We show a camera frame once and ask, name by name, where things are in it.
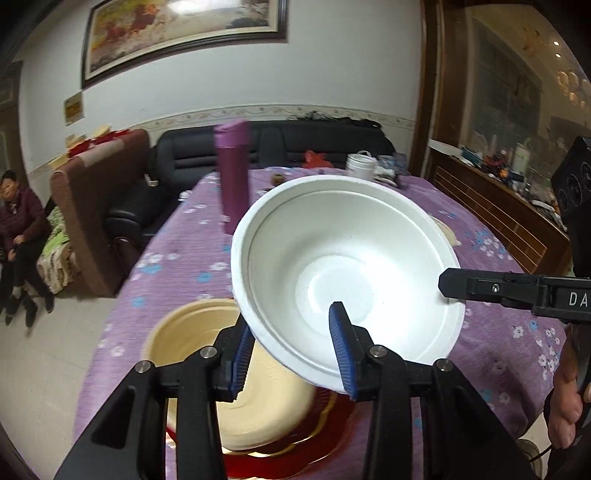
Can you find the pile of red dishes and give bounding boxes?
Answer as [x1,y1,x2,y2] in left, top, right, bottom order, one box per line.
[67,130,132,149]

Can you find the white plastic jar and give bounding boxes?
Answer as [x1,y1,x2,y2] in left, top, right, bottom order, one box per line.
[346,151,377,182]

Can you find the purple floral tablecloth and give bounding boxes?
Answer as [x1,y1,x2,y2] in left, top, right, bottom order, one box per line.
[74,166,573,480]

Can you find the beige disposable bowl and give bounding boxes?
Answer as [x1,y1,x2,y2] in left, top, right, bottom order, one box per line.
[142,299,319,452]
[429,217,461,247]

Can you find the white disposable bowl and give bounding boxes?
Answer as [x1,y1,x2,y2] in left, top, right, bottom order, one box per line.
[230,174,466,394]

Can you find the red plastic bag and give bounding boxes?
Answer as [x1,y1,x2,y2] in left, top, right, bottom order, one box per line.
[302,150,334,171]

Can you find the black leather sofa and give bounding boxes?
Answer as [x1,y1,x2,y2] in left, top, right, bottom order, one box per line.
[104,120,395,241]

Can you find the brown wooden door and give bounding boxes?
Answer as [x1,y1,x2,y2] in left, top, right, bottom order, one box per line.
[0,60,24,176]

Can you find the purple thermos bottle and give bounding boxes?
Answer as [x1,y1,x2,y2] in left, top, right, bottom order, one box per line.
[213,119,252,235]

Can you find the floral patterned blanket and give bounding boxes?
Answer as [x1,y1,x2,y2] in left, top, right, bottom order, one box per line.
[36,205,77,295]

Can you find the yellow wall plaque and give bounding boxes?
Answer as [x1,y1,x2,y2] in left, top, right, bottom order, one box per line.
[63,91,85,126]

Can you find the framed wall painting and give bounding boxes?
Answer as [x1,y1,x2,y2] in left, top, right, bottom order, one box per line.
[81,0,289,90]

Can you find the person's right hand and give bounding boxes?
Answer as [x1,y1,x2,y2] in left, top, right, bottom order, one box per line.
[547,323,591,450]

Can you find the wooden cabinet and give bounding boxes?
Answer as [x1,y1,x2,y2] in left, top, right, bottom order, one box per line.
[427,138,573,278]

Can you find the large red plate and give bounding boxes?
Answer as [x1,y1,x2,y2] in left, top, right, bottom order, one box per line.
[164,388,370,480]

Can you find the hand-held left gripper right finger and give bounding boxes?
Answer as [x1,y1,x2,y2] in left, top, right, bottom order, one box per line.
[328,301,539,480]

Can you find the wooden framed glass partition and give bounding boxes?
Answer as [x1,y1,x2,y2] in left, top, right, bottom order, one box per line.
[418,0,591,195]

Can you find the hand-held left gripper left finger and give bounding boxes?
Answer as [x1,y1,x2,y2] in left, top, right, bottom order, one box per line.
[54,316,257,480]

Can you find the brown armchair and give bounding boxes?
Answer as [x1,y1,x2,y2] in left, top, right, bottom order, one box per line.
[50,128,151,297]

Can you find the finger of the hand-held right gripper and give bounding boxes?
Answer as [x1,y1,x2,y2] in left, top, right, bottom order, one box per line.
[438,268,550,310]

